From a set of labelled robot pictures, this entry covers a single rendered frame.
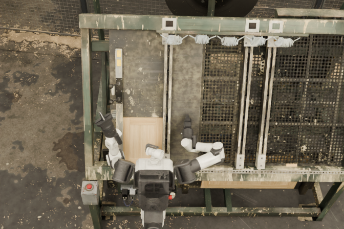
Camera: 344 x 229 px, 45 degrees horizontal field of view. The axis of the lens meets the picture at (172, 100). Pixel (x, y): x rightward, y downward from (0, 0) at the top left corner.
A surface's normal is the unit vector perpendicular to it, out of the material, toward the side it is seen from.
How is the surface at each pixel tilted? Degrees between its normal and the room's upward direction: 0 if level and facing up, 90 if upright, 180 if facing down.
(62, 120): 0
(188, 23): 57
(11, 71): 0
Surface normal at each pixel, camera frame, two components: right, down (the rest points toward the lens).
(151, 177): 0.04, -0.90
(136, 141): 0.04, 0.29
